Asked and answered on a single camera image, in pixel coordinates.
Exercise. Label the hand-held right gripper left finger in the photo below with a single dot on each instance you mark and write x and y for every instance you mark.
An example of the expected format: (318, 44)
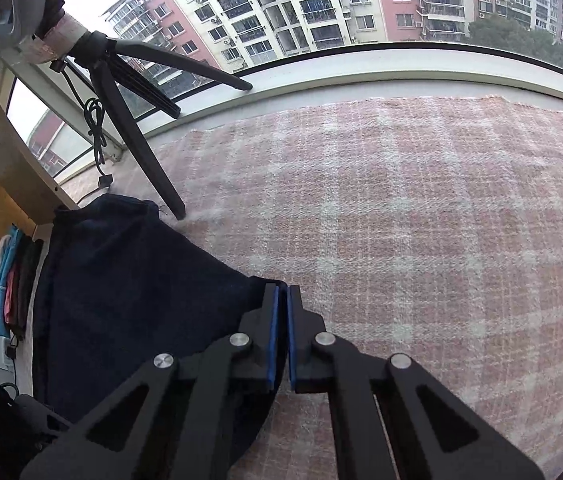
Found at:
(274, 340)

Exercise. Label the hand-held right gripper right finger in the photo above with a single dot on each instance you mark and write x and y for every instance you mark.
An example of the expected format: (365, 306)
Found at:
(291, 340)

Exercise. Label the navy blue pants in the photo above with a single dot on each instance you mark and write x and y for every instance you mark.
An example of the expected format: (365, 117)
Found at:
(126, 285)

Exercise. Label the pink plaid blanket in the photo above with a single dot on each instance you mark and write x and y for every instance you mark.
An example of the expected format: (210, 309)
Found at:
(411, 210)

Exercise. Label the dark folded garment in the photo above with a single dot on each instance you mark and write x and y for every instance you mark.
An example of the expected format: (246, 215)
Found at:
(29, 280)

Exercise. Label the white power strip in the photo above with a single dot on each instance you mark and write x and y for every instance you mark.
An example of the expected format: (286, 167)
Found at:
(10, 350)

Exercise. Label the pink folded garment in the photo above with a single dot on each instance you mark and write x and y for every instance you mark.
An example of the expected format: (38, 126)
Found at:
(10, 300)

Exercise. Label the blue folded garment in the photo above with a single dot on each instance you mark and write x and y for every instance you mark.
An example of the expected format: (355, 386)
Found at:
(5, 270)

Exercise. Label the black tripod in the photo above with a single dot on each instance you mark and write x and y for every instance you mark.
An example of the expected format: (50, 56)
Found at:
(126, 90)

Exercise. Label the grey-brown wooden board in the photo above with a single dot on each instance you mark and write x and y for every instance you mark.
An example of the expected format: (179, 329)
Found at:
(16, 155)

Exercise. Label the white window frame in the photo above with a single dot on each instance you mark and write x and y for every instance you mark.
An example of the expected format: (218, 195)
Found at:
(361, 67)

